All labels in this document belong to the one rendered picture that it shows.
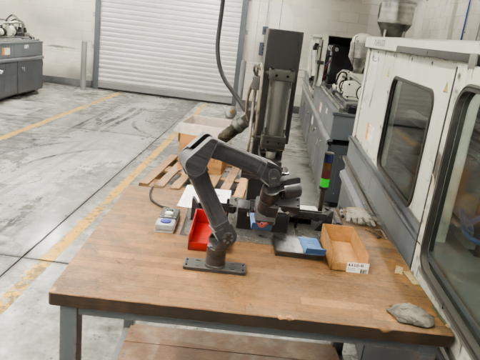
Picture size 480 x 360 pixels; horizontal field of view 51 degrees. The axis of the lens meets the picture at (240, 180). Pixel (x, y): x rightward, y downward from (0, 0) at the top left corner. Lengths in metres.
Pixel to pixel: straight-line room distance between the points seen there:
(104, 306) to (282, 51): 1.08
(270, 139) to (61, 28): 10.35
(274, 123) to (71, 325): 0.96
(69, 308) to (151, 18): 10.07
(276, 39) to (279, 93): 0.20
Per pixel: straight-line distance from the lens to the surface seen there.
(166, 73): 11.28
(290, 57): 1.91
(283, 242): 1.84
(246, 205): 1.96
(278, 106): 1.84
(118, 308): 1.46
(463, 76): 1.79
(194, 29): 11.14
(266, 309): 1.45
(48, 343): 2.86
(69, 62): 11.97
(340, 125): 4.98
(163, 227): 1.85
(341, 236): 1.97
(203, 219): 1.95
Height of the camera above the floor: 1.64
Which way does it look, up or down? 17 degrees down
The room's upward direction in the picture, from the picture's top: 7 degrees clockwise
